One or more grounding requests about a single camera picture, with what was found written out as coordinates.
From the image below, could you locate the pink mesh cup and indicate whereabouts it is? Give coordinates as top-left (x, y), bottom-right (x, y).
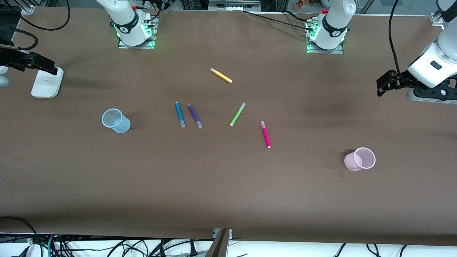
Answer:
top-left (344, 147), bottom-right (376, 172)

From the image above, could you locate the grey metal table bracket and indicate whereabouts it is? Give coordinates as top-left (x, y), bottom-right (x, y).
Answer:
top-left (205, 228), bottom-right (233, 257)

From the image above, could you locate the pink marker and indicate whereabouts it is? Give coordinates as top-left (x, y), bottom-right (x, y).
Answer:
top-left (260, 121), bottom-right (271, 149)

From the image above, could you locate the purple marker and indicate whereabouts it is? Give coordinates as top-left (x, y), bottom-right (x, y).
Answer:
top-left (188, 104), bottom-right (203, 129)

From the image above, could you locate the blue marker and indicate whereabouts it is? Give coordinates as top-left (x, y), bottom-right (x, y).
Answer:
top-left (175, 102), bottom-right (186, 128)

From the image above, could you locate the yellow marker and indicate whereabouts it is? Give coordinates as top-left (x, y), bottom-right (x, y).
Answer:
top-left (210, 67), bottom-right (233, 84)

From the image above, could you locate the black table cable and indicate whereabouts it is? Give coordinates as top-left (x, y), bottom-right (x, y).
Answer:
top-left (242, 10), bottom-right (316, 31)

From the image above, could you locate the green marker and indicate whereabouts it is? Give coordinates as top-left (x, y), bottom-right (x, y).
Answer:
top-left (230, 102), bottom-right (246, 127)

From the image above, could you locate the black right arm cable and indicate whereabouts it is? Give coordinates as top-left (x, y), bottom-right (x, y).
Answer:
top-left (0, 0), bottom-right (71, 51)

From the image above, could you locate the blue mesh cup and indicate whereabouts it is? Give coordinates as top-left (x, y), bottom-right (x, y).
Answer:
top-left (101, 108), bottom-right (131, 134)

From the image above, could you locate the grey network device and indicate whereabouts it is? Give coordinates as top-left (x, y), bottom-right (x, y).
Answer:
top-left (209, 0), bottom-right (261, 11)

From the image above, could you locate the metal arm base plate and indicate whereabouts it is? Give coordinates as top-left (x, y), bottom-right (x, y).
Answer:
top-left (306, 20), bottom-right (345, 54)
top-left (117, 16), bottom-right (157, 50)

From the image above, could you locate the white desk lamp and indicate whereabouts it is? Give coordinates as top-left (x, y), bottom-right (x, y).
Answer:
top-left (31, 67), bottom-right (64, 98)

